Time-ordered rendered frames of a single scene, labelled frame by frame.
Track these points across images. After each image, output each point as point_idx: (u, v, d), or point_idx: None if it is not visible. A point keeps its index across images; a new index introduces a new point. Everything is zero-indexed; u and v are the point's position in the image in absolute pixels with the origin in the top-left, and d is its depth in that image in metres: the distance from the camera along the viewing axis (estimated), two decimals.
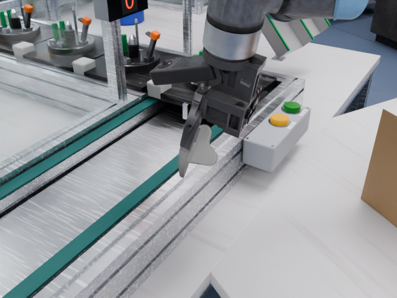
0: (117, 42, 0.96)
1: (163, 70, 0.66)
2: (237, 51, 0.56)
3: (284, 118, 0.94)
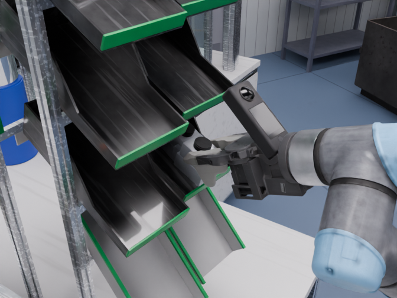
0: None
1: (241, 103, 0.62)
2: (305, 181, 0.57)
3: None
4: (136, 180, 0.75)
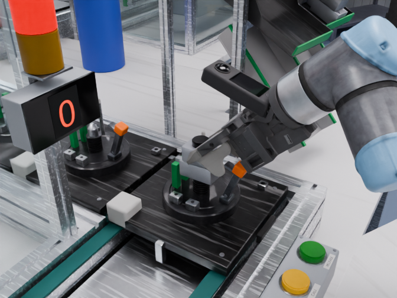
0: (57, 164, 0.65)
1: (220, 75, 0.63)
2: (305, 117, 0.57)
3: (302, 281, 0.63)
4: (283, 12, 0.89)
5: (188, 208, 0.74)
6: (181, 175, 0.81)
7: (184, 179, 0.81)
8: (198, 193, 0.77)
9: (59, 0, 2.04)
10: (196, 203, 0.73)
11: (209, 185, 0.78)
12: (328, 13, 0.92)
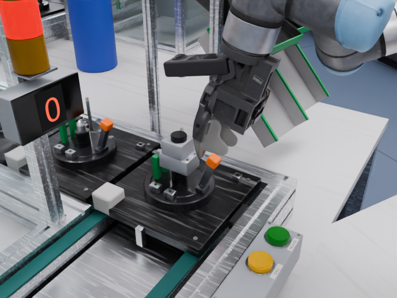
0: (45, 156, 0.72)
1: (178, 61, 0.67)
2: (255, 44, 0.58)
3: (266, 261, 0.70)
4: None
5: (166, 197, 0.80)
6: (161, 168, 0.88)
7: (164, 171, 0.88)
8: (176, 184, 0.84)
9: (55, 2, 2.11)
10: (173, 192, 0.80)
11: (186, 176, 0.85)
12: None
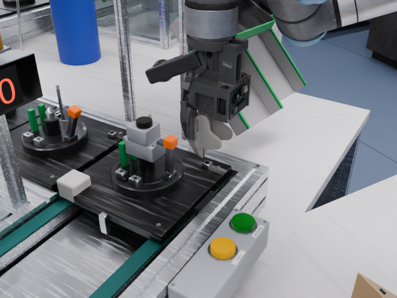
0: (3, 141, 0.71)
1: (156, 66, 0.69)
2: (213, 29, 0.59)
3: (228, 248, 0.69)
4: None
5: (131, 184, 0.79)
6: (129, 155, 0.86)
7: (132, 158, 0.86)
8: (143, 171, 0.83)
9: None
10: (139, 178, 0.79)
11: (154, 163, 0.83)
12: None
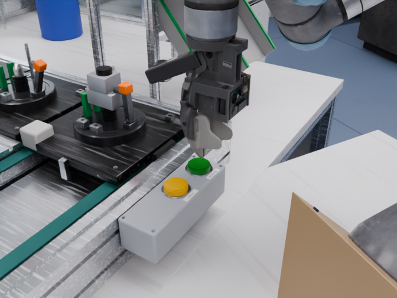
0: None
1: (156, 66, 0.69)
2: (212, 29, 0.59)
3: (181, 185, 0.70)
4: None
5: (91, 131, 0.81)
6: (93, 107, 0.88)
7: (96, 110, 0.88)
8: (105, 120, 0.84)
9: None
10: (98, 126, 0.80)
11: (116, 113, 0.85)
12: None
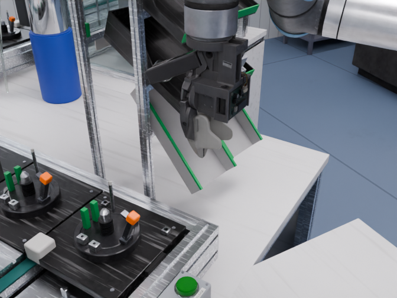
0: None
1: (156, 66, 0.69)
2: (212, 29, 0.59)
3: None
4: (185, 73, 1.03)
5: None
6: None
7: None
8: None
9: (28, 29, 2.18)
10: None
11: None
12: None
